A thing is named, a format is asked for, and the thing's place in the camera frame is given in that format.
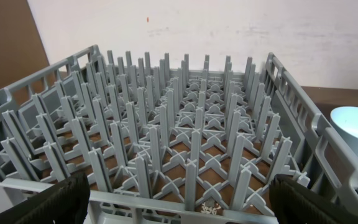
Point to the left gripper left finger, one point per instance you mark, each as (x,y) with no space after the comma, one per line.
(64,202)

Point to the grey dish rack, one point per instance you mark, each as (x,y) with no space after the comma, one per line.
(163,145)

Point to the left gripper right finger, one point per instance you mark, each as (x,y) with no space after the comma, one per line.
(294,203)

